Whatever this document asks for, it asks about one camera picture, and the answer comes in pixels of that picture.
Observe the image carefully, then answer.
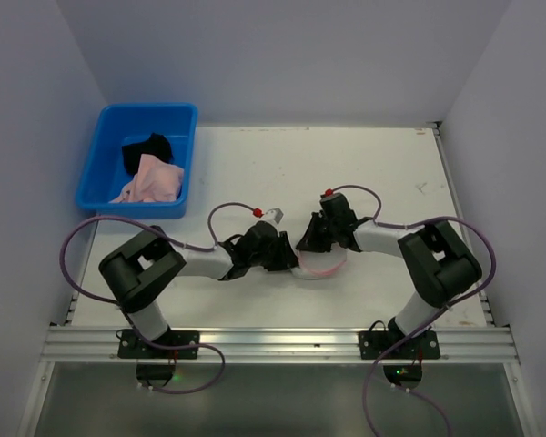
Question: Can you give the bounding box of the white mesh laundry bag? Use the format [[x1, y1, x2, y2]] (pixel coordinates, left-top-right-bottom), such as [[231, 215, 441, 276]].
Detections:
[[290, 247, 348, 280]]

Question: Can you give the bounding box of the pink bra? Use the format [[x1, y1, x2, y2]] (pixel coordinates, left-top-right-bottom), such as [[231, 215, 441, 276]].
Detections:
[[111, 154, 185, 203]]

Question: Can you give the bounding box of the black bra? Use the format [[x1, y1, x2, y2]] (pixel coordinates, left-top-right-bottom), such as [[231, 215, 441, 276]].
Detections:
[[122, 133, 173, 176]]

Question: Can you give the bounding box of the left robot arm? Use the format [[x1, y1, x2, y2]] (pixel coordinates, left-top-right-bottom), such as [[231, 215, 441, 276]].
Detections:
[[98, 220, 298, 344]]

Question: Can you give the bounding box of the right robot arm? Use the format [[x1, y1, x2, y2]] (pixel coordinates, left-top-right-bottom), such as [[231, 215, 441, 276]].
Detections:
[[297, 193, 482, 344]]

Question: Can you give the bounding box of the blue plastic bin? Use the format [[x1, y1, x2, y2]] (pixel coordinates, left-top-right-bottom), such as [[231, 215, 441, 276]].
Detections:
[[76, 103, 197, 219]]

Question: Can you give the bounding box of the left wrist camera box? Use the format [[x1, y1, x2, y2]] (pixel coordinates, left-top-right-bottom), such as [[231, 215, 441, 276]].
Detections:
[[260, 208, 284, 227]]

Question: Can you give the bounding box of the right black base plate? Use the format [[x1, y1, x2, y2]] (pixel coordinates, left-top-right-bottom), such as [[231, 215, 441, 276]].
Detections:
[[358, 330, 441, 361]]

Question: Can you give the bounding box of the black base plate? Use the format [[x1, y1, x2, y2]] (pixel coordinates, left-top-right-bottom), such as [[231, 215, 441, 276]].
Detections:
[[358, 330, 441, 361], [116, 329, 200, 360]]

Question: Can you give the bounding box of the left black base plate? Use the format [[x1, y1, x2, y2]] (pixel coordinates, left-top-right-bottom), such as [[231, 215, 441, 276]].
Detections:
[[116, 329, 200, 360]]

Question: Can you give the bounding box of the aluminium mounting rail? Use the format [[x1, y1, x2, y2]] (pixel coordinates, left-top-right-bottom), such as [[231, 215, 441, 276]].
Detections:
[[40, 326, 519, 364]]

